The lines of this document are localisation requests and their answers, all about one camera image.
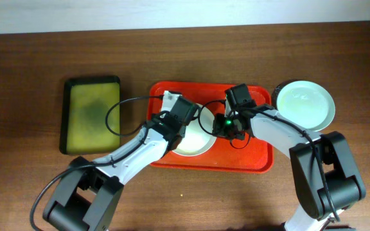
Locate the white plate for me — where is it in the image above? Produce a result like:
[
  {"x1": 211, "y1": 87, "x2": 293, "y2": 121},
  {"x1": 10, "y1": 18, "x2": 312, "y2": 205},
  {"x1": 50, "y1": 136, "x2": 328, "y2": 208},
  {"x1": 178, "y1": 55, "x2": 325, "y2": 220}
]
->
[{"x1": 173, "y1": 108, "x2": 216, "y2": 157}]

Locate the light blue plate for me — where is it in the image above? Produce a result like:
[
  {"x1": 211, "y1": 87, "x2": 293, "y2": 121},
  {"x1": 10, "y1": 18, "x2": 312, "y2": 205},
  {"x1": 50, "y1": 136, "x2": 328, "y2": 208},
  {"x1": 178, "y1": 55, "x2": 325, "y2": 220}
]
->
[{"x1": 298, "y1": 119, "x2": 332, "y2": 132}]

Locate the light green plate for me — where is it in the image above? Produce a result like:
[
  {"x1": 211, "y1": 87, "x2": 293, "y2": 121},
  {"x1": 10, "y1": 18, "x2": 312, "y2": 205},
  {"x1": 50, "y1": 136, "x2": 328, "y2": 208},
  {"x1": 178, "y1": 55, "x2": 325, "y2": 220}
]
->
[{"x1": 271, "y1": 80, "x2": 335, "y2": 124}]

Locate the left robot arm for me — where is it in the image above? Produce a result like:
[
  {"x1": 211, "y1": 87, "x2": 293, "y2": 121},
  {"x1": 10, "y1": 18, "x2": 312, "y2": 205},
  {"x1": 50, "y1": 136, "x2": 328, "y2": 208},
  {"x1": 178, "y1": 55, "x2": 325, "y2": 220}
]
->
[{"x1": 42, "y1": 115, "x2": 187, "y2": 230}]

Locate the red plastic tray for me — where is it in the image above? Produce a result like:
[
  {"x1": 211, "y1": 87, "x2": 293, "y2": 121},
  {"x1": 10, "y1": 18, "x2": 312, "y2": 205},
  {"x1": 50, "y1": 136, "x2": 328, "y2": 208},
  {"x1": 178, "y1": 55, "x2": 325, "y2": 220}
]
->
[{"x1": 150, "y1": 81, "x2": 274, "y2": 173}]

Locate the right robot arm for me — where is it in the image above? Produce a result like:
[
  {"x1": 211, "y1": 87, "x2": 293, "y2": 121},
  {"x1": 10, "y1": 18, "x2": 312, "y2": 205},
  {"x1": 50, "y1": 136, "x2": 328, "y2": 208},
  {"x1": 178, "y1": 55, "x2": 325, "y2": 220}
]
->
[{"x1": 213, "y1": 105, "x2": 366, "y2": 230}]

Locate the black tray with yellow liquid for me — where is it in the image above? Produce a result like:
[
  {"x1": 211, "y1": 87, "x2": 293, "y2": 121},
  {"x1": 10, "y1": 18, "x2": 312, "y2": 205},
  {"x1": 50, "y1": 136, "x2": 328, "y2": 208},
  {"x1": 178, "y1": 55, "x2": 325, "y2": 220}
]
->
[{"x1": 59, "y1": 75, "x2": 121, "y2": 155}]

